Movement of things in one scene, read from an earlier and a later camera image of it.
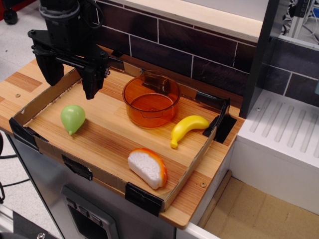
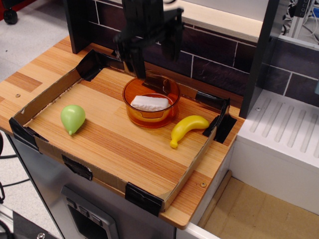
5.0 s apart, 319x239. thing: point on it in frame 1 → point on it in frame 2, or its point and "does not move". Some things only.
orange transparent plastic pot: x=150 y=99 does not move
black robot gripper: x=70 y=26 → x=145 y=22
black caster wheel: x=10 y=16 does not move
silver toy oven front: x=79 y=207 does not move
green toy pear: x=73 y=116 does not move
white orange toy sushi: x=148 y=167 → x=147 y=103
